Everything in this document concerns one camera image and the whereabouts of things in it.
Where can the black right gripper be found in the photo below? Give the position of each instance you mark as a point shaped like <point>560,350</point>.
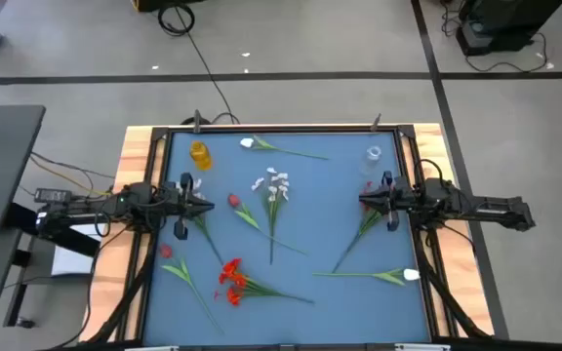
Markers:
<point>397,200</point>

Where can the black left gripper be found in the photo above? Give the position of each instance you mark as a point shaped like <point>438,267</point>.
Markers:
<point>181,205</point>

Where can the white artificial blossom bunch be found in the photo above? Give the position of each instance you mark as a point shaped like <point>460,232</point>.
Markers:
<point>203,226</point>
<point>272,209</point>

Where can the red artificial blossom bunch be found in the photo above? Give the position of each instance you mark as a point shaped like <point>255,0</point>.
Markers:
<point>366,222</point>
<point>234,280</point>

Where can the red artificial tulip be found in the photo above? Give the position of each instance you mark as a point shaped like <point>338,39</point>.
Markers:
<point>233,200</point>
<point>166,251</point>

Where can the white artificial tulip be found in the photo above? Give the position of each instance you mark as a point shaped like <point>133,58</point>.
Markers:
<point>410,274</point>
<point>247,142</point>

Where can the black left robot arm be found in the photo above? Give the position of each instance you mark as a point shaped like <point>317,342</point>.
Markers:
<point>91,207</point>

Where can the clear cut glass vase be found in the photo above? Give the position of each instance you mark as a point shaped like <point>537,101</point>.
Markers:
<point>373,155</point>

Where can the yellow glass vase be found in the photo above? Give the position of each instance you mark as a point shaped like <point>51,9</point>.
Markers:
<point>201,156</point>

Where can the blue table mat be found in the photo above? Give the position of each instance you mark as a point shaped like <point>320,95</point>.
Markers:
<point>339,302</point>

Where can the white box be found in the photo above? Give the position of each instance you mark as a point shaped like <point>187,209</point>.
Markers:
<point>73,258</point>

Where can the black power adapter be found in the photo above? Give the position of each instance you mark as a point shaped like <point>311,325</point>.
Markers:
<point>52,195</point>

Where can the dark grey desk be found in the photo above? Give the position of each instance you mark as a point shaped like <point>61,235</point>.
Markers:
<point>3,166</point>

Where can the black equipment case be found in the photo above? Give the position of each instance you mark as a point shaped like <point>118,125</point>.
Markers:
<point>505,19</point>

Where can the grey mounting post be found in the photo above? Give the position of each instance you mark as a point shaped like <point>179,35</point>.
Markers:
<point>376,123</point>
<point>196,122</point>

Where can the white bracket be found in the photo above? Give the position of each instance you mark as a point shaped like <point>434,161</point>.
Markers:
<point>422,347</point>
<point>154,348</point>

